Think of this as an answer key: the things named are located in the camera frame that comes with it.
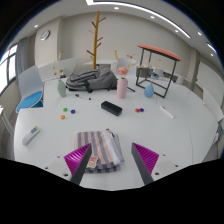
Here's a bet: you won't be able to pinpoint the black rectangular box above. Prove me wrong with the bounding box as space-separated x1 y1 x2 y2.
100 100 123 117

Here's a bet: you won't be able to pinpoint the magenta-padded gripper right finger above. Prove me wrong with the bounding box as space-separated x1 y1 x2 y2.
130 142 184 186

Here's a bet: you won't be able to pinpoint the blue vase with stems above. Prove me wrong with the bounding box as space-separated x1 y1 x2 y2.
143 59 163 99

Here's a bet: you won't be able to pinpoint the window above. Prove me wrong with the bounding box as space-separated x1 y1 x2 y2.
0 43 18 96

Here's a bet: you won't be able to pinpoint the black-frame orange-top side table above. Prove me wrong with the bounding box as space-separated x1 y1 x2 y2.
135 44 183 99

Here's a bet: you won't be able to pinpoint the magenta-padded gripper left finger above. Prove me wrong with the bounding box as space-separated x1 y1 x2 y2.
41 143 94 186

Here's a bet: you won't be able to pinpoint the round ceiling spotlights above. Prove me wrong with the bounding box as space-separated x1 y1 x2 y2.
33 4 203 36

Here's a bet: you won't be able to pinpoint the grey backpack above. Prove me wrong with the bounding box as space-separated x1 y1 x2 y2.
65 67 119 94

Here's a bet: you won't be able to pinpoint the pink vase with flowers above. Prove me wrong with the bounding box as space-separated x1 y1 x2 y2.
114 49 138 100

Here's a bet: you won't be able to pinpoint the white remote control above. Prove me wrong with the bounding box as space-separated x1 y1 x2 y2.
21 125 41 146

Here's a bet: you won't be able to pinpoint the long ceiling strip light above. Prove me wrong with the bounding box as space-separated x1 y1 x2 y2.
84 0 192 39

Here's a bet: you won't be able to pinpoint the round wall clock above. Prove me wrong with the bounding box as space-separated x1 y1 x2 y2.
39 29 51 42

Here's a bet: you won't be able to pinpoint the grey curtain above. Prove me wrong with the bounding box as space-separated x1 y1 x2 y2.
13 36 29 81

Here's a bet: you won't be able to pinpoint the grey purple striped towel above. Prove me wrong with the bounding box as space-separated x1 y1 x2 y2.
73 129 126 174

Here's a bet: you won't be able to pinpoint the white bar-shaped stick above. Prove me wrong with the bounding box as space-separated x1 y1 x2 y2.
159 105 175 120

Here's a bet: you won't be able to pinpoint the white chair with blue seat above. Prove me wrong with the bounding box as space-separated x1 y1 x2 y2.
15 64 45 114

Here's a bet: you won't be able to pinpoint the short ceiling strip light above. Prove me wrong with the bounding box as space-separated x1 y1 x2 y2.
205 41 218 54

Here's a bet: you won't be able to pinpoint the green vase with dried stems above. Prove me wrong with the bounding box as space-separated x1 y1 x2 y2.
50 50 68 98

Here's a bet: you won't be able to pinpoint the white metal rack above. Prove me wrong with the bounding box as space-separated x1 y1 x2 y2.
0 104 16 159

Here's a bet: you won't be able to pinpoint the yellow wooden coat stand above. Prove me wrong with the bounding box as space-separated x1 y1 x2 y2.
86 10 107 70

